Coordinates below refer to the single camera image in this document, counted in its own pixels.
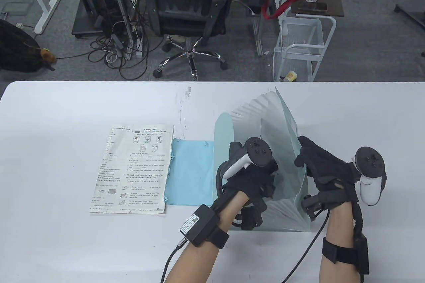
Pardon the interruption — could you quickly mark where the aluminium frame foot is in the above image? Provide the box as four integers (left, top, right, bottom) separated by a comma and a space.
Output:
252, 18, 264, 56

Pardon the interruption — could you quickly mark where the person's left hand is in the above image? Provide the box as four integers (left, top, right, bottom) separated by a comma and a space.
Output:
217, 160, 278, 211

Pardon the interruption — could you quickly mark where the white wire rolling cart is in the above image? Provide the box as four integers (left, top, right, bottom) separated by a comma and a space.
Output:
273, 14, 337, 82

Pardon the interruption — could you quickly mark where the black backpack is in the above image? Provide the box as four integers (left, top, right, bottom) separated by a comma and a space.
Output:
0, 19, 55, 73

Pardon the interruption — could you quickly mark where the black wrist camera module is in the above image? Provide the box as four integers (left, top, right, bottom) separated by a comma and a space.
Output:
300, 193, 330, 222
240, 206, 268, 230

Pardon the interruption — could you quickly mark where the printed worksheet document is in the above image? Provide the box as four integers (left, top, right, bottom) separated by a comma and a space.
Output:
89, 125, 175, 214

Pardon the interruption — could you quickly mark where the tangle of black cables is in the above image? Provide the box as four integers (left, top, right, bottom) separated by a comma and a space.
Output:
88, 21, 165, 79

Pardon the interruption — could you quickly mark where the black labelled wrist box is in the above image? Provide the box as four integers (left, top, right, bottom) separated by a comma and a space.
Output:
179, 205, 221, 248
355, 233, 370, 275

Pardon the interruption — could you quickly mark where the black smartphone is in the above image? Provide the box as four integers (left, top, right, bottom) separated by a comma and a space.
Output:
297, 2, 327, 11

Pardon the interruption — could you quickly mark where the person's right forearm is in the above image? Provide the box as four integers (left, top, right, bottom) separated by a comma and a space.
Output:
318, 201, 362, 283

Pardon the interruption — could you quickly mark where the black wrist strap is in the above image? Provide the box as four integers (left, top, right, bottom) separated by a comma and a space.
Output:
206, 225, 230, 249
323, 237, 357, 265

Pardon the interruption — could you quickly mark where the blue paper document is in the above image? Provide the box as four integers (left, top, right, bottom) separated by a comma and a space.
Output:
164, 138, 216, 206

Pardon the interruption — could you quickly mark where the light green accordion folder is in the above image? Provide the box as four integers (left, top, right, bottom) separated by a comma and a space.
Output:
212, 87, 313, 232

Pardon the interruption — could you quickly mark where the black stand base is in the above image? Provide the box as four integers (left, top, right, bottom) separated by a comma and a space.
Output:
394, 0, 425, 33

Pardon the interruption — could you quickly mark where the person's right hand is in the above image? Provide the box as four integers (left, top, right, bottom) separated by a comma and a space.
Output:
295, 136, 360, 204

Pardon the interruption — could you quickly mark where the person's left forearm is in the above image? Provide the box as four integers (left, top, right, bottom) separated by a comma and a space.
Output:
164, 192, 252, 283

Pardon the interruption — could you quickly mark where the black and white controller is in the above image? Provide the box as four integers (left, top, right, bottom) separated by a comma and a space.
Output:
216, 137, 273, 199
355, 146, 387, 206

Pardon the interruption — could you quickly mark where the brown plush toy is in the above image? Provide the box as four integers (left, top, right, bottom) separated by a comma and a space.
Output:
40, 48, 57, 63

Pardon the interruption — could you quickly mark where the black glove cable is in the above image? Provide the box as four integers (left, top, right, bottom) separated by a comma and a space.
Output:
281, 212, 331, 283
160, 239, 186, 283

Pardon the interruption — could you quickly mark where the grey floor hatch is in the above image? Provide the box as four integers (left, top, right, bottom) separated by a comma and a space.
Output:
0, 2, 32, 16

